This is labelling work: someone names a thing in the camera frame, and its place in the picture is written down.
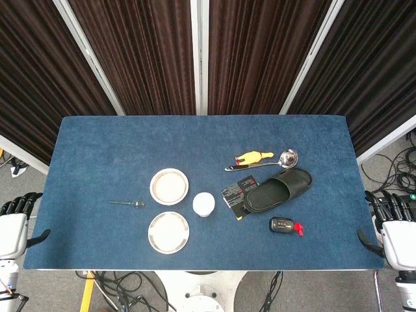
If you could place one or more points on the blue table cloth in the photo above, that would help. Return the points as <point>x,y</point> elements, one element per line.
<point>97,156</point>

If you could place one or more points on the white paper cup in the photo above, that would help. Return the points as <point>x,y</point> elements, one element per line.
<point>203,204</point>

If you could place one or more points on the flat steel plate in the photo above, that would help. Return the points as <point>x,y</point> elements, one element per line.
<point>168,232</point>

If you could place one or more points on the black rubber slipper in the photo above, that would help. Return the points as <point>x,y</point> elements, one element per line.
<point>279,190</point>

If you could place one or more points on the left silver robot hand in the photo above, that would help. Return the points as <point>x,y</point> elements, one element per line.
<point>13,234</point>

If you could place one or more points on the steel bowl with white contents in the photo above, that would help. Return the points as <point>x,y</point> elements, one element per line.
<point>169,187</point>

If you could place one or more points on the black printed booklet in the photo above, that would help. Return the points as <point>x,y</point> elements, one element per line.
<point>234,191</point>

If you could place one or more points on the black and red device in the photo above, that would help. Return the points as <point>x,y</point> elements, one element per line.
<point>282,225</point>

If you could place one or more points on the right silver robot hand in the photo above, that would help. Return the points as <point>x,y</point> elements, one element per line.
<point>399,243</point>

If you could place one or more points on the white paper scrap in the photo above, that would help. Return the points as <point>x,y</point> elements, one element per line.
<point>19,171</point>

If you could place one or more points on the yellow floor tape strip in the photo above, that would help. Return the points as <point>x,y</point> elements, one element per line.
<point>87,292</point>

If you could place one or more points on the white frame rail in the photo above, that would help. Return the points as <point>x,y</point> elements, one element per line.
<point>22,152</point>
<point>386,143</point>

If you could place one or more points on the small metal spoon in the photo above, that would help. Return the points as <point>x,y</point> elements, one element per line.
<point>128,203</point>

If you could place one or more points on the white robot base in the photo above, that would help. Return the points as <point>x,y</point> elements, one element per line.
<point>201,289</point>

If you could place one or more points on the white frame post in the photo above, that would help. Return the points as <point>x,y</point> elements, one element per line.
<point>87,55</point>
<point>199,55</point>
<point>312,55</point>

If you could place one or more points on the dark brown curtain panel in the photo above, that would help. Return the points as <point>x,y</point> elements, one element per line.
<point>39,81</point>
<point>146,55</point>
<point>367,65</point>
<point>256,55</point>

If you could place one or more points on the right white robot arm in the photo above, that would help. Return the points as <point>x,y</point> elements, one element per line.
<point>406,289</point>

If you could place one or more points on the yellow rubber chicken toy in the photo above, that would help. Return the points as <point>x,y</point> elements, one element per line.
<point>252,157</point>

